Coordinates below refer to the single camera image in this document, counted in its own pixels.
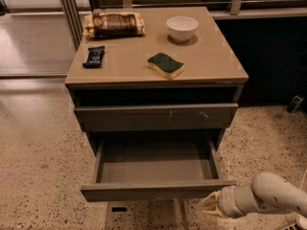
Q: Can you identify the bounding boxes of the dark blue snack bar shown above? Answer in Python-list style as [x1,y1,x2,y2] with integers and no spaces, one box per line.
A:
[83,46,105,69]

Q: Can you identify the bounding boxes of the small grey floor bracket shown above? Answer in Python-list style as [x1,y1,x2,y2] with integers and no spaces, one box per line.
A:
[286,96,304,113]

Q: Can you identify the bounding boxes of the grey drawer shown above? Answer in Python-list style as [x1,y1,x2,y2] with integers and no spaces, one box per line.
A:
[75,103,238,132]
[81,139,234,202]

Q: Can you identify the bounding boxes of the green yellow sponge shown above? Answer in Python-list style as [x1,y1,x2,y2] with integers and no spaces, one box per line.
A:
[147,53,184,80]

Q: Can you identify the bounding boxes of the white floor device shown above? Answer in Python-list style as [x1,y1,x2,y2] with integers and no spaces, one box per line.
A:
[279,215,307,230]

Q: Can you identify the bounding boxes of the white cable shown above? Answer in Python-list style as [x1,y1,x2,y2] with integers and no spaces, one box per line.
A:
[298,169,307,190]

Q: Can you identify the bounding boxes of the grey top drawer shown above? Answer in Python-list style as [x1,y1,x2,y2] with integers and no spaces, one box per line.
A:
[75,103,238,132]

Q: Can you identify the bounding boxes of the brown snack bag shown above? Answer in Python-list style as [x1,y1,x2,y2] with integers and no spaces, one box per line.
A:
[83,10,146,38]

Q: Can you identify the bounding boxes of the grey drawer cabinet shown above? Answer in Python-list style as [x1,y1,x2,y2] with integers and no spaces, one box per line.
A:
[65,7,248,148]

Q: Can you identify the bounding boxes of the white ceramic bowl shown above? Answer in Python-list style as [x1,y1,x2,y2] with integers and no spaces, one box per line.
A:
[166,16,199,42]

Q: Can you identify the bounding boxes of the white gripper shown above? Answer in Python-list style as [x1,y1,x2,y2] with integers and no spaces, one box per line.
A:
[202,186,246,219]

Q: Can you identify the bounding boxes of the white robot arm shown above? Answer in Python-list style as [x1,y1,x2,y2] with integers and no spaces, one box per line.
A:
[202,172,307,219]

